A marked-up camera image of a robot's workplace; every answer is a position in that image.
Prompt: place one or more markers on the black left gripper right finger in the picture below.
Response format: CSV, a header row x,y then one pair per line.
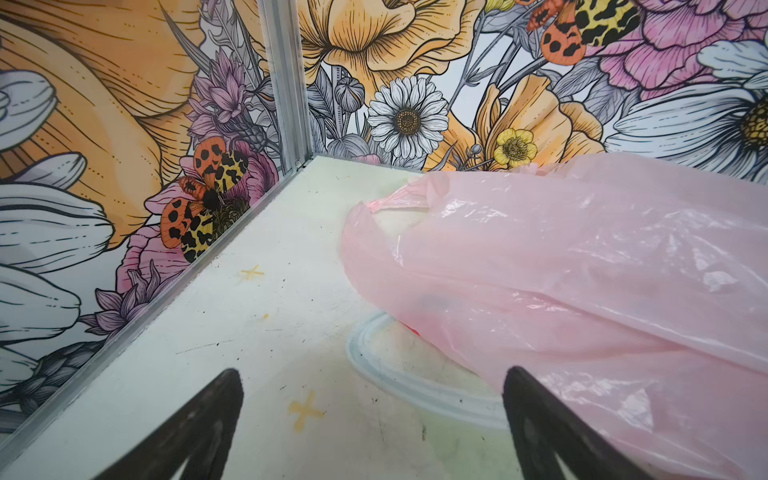
x,y
549,438

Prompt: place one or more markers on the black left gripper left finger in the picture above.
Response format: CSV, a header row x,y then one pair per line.
x,y
194,442

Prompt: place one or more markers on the pink plastic bag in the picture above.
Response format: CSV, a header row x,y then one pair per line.
x,y
635,290

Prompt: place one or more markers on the aluminium corner post left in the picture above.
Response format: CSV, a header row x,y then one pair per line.
x,y
280,22

